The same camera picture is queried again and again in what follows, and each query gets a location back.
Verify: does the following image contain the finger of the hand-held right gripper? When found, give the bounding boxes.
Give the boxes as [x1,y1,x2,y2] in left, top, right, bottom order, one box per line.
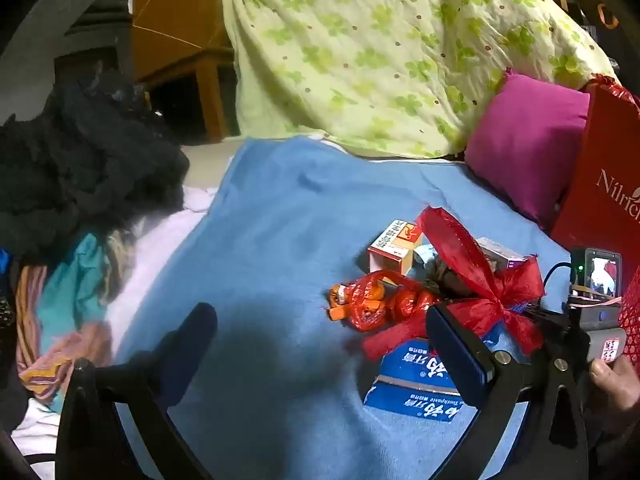
[520,305,577,357]

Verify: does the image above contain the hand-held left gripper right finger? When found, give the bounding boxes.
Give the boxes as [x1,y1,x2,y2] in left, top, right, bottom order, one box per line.
[424,303,589,480]

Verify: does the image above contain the brown wrapped bundle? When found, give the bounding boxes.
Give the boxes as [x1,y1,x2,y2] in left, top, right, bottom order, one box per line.
[431,259,473,297]

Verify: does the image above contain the red ribbon bow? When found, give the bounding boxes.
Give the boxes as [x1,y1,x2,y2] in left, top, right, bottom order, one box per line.
[361,206,547,361]

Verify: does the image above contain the red mesh bag of items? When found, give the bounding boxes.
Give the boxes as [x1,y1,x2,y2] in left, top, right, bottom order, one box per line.
[345,270,437,333]

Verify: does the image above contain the red plastic mesh basket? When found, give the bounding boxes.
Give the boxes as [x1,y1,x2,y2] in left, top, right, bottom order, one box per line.
[617,264,640,362]

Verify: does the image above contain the blue towel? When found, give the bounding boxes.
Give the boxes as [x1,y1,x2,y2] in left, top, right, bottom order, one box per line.
[112,135,573,480]

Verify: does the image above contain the colourful striped clothes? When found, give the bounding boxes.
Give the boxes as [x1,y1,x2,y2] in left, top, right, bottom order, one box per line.
[14,230,136,413]

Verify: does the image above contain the green floral quilt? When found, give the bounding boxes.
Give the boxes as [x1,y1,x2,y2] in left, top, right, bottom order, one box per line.
[222,0,618,160]

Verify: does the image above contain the person's right forearm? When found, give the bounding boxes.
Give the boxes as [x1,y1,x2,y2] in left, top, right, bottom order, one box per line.
[582,405,640,480]

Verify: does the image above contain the small orange white box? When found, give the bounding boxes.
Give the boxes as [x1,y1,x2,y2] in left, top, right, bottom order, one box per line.
[367,219,425,277]

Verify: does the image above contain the black fuzzy cloth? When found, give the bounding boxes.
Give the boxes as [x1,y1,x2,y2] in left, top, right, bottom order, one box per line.
[0,70,191,261]

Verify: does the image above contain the orange wooden cabinet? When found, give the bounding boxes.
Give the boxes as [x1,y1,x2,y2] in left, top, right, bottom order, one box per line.
[129,0,236,143]

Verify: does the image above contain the grey purple box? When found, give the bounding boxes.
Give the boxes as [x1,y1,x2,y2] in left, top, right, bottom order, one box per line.
[474,236,527,283]

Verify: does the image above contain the blue toothpaste box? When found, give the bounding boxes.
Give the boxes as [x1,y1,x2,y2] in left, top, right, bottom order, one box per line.
[362,325,531,423]

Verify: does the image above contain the person's right hand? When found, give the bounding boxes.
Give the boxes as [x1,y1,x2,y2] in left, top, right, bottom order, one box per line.
[589,354,640,413]

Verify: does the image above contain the red paper bag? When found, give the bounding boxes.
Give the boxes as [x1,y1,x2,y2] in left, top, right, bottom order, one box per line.
[549,74,640,263]

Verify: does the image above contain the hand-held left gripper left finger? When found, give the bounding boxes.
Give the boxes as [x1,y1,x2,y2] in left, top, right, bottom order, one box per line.
[56,302,219,480]

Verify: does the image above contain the magenta pillow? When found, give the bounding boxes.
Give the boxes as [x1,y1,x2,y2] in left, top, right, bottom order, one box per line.
[464,71,592,231]

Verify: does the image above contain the orange wrapper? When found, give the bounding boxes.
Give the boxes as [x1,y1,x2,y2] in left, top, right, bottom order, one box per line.
[327,283,355,322]

